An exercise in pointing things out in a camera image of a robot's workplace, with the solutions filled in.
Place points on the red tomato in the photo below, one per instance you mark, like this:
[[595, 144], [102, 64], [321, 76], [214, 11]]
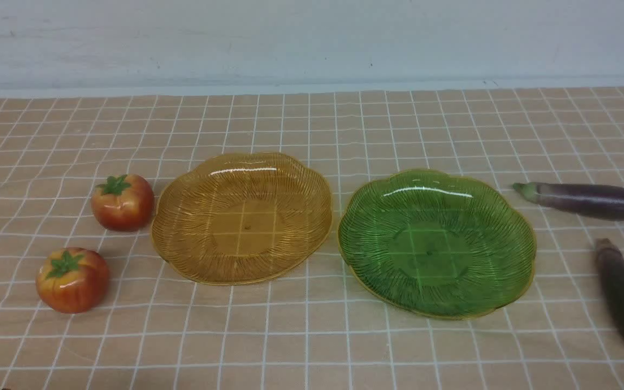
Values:
[[73, 280], [123, 203]]

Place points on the amber ribbed plastic plate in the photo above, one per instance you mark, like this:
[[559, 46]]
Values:
[[242, 218]]

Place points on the green ribbed plastic plate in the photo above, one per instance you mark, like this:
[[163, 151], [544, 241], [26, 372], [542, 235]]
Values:
[[444, 246]]

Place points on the beige checkered tablecloth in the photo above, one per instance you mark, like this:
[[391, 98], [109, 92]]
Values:
[[315, 328]]

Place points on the purple eggplant green stem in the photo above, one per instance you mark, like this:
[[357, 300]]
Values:
[[597, 201]]

